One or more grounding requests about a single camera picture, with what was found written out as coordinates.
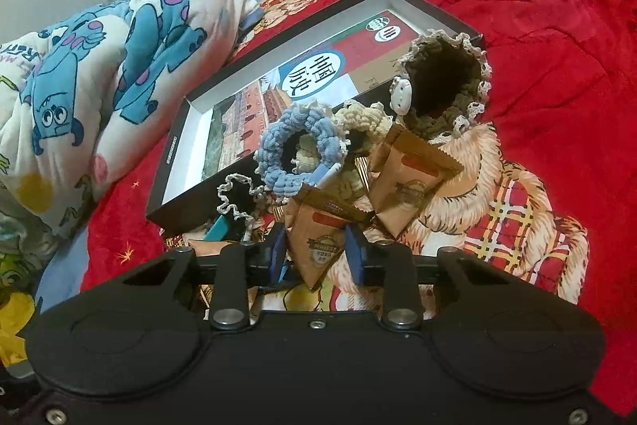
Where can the black scrunchie white lace edge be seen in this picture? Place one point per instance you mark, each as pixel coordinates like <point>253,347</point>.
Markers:
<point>242,200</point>

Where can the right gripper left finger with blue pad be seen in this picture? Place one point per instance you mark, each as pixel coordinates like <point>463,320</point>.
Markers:
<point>266,259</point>

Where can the cream crochet scrunchie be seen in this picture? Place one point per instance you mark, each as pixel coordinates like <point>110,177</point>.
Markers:
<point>365,127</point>

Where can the printed picture sheet in box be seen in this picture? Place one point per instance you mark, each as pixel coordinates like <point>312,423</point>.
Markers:
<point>343,66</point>

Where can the red plush blanket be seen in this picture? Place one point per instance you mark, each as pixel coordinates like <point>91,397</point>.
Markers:
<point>563,106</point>

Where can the brown crochet pouch lace trim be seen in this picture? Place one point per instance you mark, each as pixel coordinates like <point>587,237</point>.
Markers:
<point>441,85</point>

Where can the brown triangular snack packet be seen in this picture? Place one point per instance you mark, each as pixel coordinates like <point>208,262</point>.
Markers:
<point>315,222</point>
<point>404,173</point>

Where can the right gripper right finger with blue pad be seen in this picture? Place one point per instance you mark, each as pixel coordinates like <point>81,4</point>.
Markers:
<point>366,260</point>

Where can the teal small object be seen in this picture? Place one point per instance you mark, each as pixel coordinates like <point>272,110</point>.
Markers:
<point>223,228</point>

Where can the black shallow cardboard box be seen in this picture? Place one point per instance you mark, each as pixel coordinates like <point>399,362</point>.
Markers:
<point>180,199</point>

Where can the blue crochet scrunchie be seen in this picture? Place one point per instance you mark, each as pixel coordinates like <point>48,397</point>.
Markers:
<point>273,157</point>

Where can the cartoon monster print quilt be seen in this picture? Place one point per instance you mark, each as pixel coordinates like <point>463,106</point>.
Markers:
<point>83,100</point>

